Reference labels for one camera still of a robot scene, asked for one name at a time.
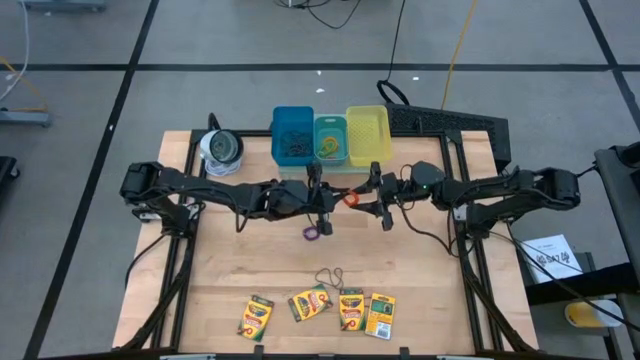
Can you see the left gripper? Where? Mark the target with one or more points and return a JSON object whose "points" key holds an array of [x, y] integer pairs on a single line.
{"points": [[320, 200]]}

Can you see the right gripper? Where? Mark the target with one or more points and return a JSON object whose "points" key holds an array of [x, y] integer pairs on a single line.
{"points": [[392, 192]]}

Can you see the yellow Crayola crayon box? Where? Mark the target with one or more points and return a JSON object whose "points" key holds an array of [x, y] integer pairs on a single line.
{"points": [[256, 320], [310, 303], [352, 310], [380, 317]]}

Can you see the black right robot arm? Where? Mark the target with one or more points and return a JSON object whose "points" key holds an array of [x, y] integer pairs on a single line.
{"points": [[505, 192]]}

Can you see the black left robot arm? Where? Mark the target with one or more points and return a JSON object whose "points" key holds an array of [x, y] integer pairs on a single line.
{"points": [[200, 185]]}

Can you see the grey desk foot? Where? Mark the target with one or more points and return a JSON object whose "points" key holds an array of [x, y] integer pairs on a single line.
{"points": [[25, 118], [65, 5]]}

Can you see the yellow plastic bin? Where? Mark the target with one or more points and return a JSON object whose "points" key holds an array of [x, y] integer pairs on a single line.
{"points": [[369, 135]]}

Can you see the teal plastic bin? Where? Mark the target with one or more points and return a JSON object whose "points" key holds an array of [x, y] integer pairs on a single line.
{"points": [[320, 125]]}

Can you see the blue plastic bin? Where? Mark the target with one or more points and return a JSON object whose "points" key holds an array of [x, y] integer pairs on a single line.
{"points": [[277, 120]]}

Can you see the black perforated panel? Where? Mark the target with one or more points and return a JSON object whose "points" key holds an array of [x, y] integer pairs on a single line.
{"points": [[440, 120]]}

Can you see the white printed paper sheet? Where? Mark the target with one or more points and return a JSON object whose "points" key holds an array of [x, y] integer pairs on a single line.
{"points": [[550, 260]]}

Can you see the black low side table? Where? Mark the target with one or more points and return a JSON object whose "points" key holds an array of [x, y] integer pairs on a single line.
{"points": [[575, 287]]}

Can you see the yellow and white bottle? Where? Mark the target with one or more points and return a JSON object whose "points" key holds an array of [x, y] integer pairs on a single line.
{"points": [[590, 315]]}

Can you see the black chair base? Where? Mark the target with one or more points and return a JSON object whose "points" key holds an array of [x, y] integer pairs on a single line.
{"points": [[6, 172]]}

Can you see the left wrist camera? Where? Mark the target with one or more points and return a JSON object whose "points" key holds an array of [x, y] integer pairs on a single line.
{"points": [[290, 197]]}

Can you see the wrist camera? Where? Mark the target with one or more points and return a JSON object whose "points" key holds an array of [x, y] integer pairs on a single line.
{"points": [[290, 197], [426, 176]]}

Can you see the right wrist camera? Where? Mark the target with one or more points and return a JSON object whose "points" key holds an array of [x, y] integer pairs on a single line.
{"points": [[426, 176]]}

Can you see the black aluminium table frame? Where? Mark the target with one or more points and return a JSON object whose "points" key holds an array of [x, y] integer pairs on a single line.
{"points": [[454, 136]]}

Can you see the silver metal bracket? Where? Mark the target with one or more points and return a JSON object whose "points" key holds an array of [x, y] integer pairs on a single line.
{"points": [[465, 357], [187, 357]]}

